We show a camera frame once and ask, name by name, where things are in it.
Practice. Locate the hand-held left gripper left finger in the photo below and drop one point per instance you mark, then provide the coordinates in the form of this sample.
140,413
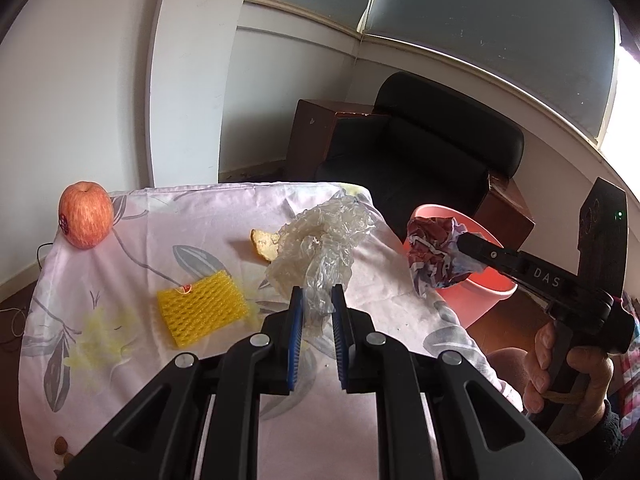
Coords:
296,340

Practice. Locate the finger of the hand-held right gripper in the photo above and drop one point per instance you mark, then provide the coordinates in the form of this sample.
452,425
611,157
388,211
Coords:
492,257

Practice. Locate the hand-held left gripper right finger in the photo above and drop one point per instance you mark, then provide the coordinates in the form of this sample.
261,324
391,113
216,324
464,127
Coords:
339,340

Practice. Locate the pink plastic bin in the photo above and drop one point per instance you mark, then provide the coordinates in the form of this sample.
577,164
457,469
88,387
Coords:
475,300

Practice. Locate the maroon foil wrapper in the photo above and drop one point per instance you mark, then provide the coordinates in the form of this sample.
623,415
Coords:
430,250

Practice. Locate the clear plastic wrap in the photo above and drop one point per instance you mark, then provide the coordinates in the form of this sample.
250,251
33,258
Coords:
320,240

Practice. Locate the person's right forearm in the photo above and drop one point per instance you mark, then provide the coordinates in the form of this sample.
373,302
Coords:
605,445

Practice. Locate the person's right hand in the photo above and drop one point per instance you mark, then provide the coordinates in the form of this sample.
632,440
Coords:
597,380

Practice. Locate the dark wooden side table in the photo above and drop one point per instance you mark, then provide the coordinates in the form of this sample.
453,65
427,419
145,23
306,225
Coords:
505,210
310,145

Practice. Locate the orange peel piece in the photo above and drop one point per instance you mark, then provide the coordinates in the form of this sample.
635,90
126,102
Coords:
262,245

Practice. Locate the yellow foam fruit net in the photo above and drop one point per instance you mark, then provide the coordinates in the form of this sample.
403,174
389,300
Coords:
200,307

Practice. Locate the person's leg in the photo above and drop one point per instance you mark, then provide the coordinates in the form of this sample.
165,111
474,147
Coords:
510,375

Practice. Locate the pink plaid cloth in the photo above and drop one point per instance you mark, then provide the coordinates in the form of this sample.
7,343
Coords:
631,385

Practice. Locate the black armchair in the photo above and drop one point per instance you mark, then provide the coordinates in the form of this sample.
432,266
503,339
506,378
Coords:
425,135

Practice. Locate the floral pink tablecloth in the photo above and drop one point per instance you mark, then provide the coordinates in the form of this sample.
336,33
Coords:
200,225

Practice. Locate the red apple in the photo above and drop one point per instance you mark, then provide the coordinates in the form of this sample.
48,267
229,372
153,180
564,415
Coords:
85,215

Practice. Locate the window roller blind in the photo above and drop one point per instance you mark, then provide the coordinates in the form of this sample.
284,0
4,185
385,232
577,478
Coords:
450,10

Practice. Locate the pile of brown nuts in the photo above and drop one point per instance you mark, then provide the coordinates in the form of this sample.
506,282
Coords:
62,447

